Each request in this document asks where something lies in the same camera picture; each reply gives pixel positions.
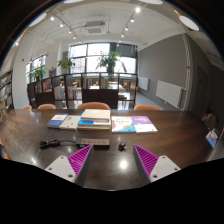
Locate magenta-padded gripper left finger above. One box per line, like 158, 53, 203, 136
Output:
44, 144, 95, 187

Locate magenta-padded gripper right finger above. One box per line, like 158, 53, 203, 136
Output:
132, 144, 182, 184

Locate black power strip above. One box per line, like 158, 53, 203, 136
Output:
75, 137, 111, 150

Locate dark blue book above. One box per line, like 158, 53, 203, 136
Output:
46, 113, 69, 130

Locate purple and white book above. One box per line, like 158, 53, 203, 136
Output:
130, 115, 159, 134

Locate bright blue thin book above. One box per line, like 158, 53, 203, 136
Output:
77, 119, 96, 127

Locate blue and white sign card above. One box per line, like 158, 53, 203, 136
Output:
205, 129, 220, 149

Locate cream book with orange print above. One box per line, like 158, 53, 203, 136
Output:
110, 115, 137, 134

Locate beige hardcover book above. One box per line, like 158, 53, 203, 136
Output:
80, 108, 111, 122

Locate dark wooden shelf unit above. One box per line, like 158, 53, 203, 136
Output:
26, 72, 139, 110

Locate small potted plant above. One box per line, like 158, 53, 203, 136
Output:
29, 65, 48, 83

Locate medium potted plant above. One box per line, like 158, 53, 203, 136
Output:
57, 57, 75, 75

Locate narrow side window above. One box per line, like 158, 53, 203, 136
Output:
25, 54, 47, 83

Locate large potted plant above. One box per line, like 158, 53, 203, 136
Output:
96, 50, 122, 74

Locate large black-framed window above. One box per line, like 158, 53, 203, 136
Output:
69, 42, 138, 75

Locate ceiling air conditioner unit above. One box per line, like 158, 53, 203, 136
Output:
83, 20, 108, 36

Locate round white ceiling lamps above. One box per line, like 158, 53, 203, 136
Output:
28, 0, 201, 33

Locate ceiling track spot lights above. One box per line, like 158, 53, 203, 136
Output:
14, 6, 143, 46

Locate black power cable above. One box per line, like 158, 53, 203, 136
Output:
38, 138, 81, 150

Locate large white wall radiator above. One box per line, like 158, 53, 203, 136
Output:
155, 79, 185, 109

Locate small white wall radiator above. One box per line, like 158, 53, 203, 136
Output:
137, 76, 150, 92

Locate tall wall bookshelf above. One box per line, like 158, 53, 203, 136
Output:
0, 68, 15, 116

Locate white wall pipes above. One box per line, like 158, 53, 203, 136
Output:
181, 34, 195, 111

